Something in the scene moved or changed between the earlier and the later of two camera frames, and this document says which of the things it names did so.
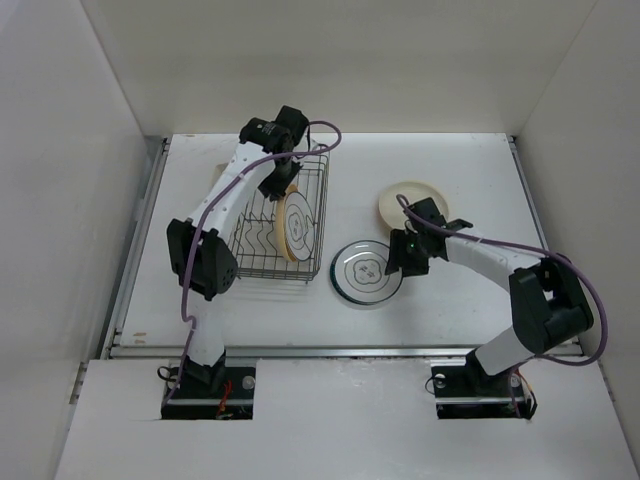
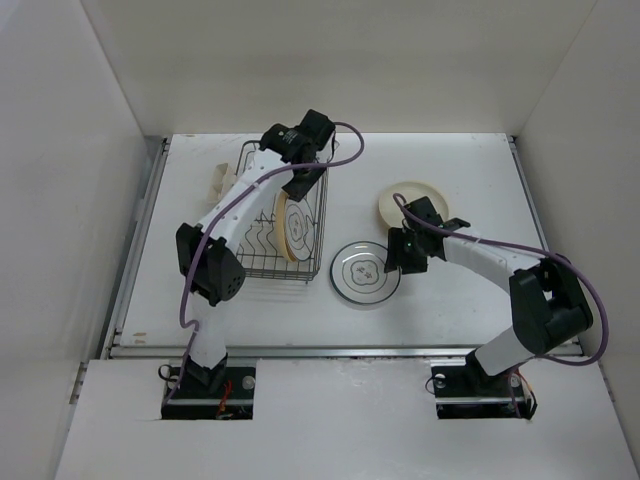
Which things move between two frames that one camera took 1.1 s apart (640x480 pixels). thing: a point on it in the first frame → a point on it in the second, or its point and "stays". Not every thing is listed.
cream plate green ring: [358, 273] stays
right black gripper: [397, 257] stays
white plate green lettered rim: [358, 274] stays
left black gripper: [274, 190] → [295, 190]
